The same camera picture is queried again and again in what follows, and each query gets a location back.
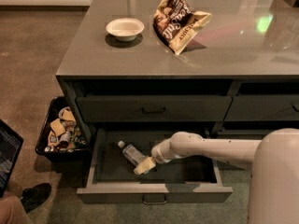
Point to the clear blue plastic bottle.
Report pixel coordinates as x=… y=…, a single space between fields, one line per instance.
x=131 y=153

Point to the black bin of trash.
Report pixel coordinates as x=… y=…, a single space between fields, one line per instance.
x=60 y=138

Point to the black shoe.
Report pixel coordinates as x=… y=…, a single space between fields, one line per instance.
x=33 y=197

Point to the brown snack chip bag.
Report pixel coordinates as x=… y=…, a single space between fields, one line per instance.
x=177 y=25

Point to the dark grey drawer cabinet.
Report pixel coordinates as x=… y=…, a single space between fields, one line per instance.
x=250 y=47

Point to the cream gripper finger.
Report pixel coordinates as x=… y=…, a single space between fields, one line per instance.
x=140 y=169

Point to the open middle drawer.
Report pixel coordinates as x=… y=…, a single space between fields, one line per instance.
x=112 y=180

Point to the person's knee in tan trousers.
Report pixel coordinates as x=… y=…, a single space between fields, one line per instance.
x=12 y=211

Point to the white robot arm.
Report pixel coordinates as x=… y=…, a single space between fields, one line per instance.
x=273 y=162

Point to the white paper bowl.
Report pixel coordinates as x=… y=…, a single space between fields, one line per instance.
x=125 y=29

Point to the top left drawer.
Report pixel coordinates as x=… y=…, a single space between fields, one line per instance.
x=156 y=108

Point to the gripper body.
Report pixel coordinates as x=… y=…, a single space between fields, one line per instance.
x=159 y=153

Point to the laptop screen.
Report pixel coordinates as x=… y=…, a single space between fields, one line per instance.
x=10 y=147

